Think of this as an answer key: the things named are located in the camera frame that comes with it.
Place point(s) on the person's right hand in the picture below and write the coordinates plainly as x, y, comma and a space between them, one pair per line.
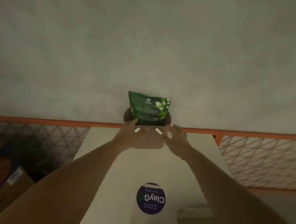
177, 142

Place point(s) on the person's left hand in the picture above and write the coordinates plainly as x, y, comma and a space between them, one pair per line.
128, 136

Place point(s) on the green foil pouch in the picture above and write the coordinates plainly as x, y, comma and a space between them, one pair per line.
145, 107

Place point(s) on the person's right forearm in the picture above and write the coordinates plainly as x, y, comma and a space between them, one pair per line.
233, 202

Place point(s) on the person's left forearm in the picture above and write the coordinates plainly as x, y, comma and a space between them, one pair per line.
65, 186

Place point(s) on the brown plastic basket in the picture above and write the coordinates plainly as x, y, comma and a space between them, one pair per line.
151, 139

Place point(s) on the round purple sticker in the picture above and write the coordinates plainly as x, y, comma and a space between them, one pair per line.
151, 199

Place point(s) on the orange mesh fence panel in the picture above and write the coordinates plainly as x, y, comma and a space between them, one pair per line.
263, 158
57, 133

